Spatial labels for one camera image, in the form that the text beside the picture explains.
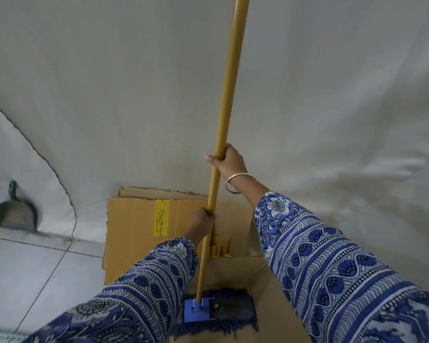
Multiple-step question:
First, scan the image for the person's right hand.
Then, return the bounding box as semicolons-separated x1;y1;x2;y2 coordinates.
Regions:
204;143;257;194

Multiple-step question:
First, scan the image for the person's right forearm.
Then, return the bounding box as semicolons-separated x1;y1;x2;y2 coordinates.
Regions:
232;176;429;343

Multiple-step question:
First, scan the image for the silver bangle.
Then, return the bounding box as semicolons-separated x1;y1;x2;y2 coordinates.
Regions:
224;172;257;195

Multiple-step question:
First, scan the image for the person's left forearm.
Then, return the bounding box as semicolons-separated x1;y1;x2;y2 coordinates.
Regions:
20;236;199;343

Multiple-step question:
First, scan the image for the grey-green dustpan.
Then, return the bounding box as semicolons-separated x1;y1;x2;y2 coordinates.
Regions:
0;180;39;232

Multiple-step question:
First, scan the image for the person's left hand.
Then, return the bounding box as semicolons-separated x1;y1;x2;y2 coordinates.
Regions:
183;206;216;250

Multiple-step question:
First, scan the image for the brown cardboard box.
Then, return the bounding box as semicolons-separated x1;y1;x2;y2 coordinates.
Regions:
101;185;312;343

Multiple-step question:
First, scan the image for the yellow-handled mop with blue head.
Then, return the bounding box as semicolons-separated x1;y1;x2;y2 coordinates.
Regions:
169;0;259;337

